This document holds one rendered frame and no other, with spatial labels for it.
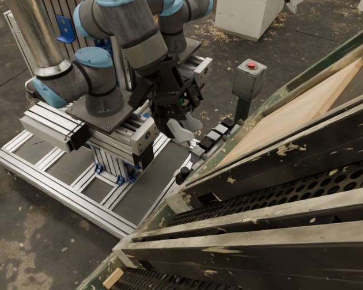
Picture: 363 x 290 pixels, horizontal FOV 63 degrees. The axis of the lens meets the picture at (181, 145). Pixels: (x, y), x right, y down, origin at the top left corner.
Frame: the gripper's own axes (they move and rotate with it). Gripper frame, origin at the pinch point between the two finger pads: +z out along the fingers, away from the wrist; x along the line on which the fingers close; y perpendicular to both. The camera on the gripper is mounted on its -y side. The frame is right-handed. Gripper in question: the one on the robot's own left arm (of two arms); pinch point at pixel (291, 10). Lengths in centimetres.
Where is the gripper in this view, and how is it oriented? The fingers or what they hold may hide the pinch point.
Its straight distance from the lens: 117.4
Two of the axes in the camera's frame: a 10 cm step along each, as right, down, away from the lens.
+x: 5.3, -6.4, 5.5
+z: 4.0, 7.6, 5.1
